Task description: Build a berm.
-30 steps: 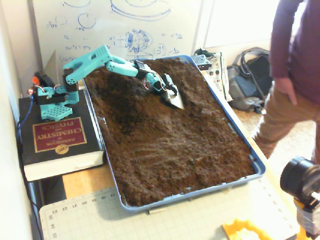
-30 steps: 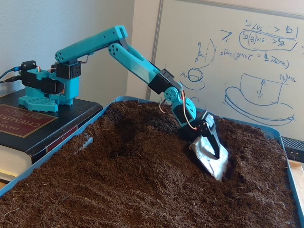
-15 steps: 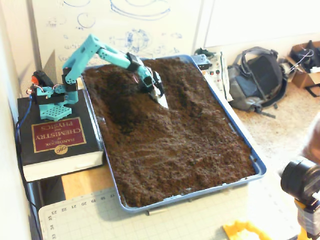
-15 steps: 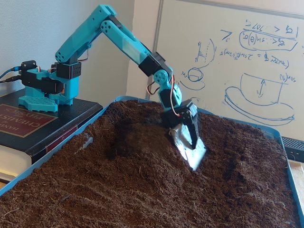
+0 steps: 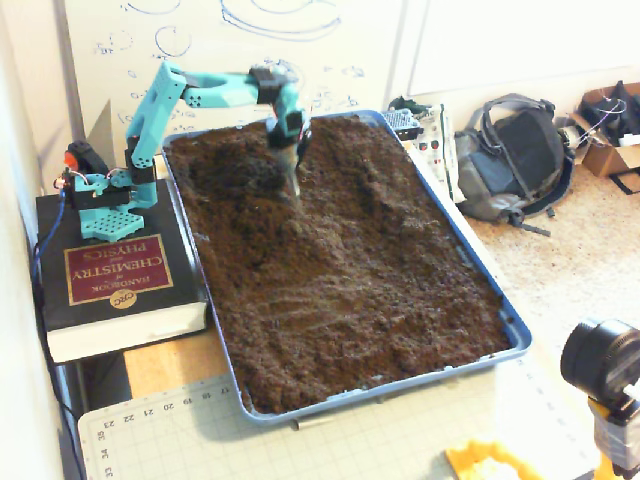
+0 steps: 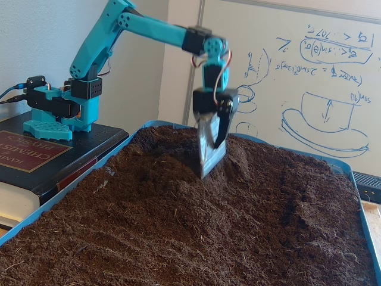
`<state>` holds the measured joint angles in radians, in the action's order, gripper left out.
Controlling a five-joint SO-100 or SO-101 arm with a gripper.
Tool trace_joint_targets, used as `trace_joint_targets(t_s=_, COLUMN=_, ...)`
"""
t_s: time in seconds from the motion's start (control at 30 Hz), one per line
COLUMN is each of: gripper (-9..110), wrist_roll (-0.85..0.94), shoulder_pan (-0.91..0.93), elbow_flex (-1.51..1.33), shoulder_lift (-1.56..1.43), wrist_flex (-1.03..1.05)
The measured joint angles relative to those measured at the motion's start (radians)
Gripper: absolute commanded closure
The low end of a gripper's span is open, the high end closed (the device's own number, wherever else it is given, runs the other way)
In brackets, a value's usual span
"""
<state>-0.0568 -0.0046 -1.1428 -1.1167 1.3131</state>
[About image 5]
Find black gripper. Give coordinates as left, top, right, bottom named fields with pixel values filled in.
left=266, top=118, right=314, bottom=162

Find brown soil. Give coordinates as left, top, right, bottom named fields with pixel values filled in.
left=164, top=114, right=512, bottom=415

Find black device with perforated top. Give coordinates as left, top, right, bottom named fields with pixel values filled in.
left=382, top=107, right=426, bottom=141

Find dark green bag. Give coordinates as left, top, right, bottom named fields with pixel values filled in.
left=387, top=94, right=434, bottom=116

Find white electronics board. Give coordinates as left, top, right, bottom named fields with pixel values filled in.
left=399, top=103, right=469, bottom=204

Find whiteboard with blue drawings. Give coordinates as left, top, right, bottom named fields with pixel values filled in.
left=62, top=0, right=406, bottom=136

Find grey backpack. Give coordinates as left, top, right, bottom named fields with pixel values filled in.
left=453, top=93, right=577, bottom=238

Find black chemistry handbook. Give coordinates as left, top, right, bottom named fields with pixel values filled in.
left=34, top=179, right=210, bottom=365

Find grey metal rod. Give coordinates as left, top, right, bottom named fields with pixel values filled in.
left=292, top=415, right=336, bottom=431

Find blue plastic tray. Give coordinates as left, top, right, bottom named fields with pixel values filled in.
left=160, top=108, right=534, bottom=427

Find brown cardboard box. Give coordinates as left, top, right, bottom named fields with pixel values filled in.
left=567, top=81, right=640, bottom=195

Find pale grid cutting mat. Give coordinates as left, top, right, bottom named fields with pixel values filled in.
left=77, top=357, right=601, bottom=480

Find yellow plastic object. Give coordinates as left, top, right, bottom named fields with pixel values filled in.
left=444, top=437, right=546, bottom=480

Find blue cable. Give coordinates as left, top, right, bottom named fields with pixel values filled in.
left=30, top=197, right=69, bottom=291

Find black cable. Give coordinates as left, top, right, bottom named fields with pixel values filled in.
left=29, top=244, right=86, bottom=480

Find black camera lens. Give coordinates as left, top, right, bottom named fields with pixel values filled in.
left=559, top=317, right=640, bottom=401

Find yellow black camera stand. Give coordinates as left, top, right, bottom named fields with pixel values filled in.
left=587, top=397, right=640, bottom=480

